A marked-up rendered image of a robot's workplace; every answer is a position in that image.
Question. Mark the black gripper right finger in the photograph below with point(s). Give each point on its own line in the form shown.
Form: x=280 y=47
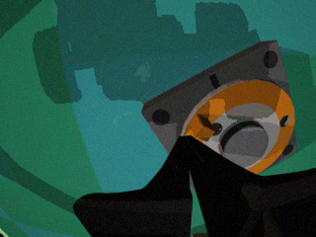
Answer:
x=232 y=198

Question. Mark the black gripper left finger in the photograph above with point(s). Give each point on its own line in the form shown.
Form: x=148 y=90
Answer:
x=163 y=207

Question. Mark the orange round plate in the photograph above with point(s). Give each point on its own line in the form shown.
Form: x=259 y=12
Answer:
x=242 y=100

